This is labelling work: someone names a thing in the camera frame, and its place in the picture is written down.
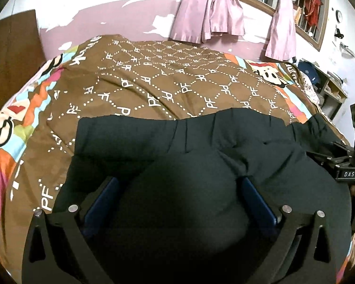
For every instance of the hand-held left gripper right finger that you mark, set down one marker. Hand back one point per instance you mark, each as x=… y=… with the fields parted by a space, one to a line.
x=259 y=204

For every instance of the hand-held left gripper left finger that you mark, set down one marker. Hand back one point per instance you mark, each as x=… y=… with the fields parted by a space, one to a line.
x=102 y=201

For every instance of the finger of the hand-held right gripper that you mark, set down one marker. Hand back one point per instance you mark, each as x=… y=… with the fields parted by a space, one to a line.
x=332 y=155

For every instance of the black puffer jacket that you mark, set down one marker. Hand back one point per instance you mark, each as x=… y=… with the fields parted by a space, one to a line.
x=180 y=198

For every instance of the grey shelf unit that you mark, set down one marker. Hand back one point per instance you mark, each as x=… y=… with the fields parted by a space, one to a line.
x=334 y=94

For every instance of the floral white cloth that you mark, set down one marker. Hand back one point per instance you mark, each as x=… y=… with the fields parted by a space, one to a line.
x=310 y=90

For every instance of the brown printed blanket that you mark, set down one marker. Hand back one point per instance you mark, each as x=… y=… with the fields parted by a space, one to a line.
x=165 y=80

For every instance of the red hanging garment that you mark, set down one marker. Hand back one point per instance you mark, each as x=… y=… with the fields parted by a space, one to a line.
x=313 y=10

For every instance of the brown wooden headboard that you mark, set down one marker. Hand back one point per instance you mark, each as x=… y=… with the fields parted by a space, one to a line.
x=14 y=50

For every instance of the dark wall fixture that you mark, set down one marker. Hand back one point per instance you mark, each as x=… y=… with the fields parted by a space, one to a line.
x=339 y=33

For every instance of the round wall clock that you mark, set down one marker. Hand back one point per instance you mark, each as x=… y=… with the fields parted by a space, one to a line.
x=339 y=16

